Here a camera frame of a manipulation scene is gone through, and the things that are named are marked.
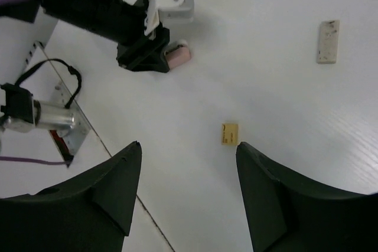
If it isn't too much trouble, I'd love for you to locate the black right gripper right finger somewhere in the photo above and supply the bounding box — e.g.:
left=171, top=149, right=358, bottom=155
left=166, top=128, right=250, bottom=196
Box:
left=236, top=142, right=377, bottom=251

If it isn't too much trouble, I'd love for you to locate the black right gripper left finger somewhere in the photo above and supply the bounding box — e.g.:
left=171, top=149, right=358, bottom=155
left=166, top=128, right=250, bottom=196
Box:
left=1, top=142, right=142, bottom=251

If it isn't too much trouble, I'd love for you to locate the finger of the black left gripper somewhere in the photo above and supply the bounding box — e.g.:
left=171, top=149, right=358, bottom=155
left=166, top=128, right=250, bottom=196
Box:
left=116, top=29, right=170, bottom=73

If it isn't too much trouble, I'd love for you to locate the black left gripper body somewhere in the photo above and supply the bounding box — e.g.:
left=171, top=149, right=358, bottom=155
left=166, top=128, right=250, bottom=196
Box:
left=40, top=0, right=171, bottom=46

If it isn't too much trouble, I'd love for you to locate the metal mounting plate left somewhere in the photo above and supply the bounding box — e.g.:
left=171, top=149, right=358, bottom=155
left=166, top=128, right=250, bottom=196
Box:
left=49, top=81, right=91, bottom=164

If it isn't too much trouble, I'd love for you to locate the tan eraser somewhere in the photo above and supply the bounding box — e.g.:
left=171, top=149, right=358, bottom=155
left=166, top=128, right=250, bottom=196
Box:
left=221, top=123, right=239, bottom=146

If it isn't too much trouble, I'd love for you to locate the grey brown eraser block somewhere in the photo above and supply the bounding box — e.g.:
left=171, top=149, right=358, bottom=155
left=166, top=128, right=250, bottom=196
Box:
left=317, top=20, right=340, bottom=64

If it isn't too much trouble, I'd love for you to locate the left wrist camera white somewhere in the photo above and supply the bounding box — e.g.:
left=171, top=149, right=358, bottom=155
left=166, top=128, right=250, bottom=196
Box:
left=144, top=0, right=194, bottom=36

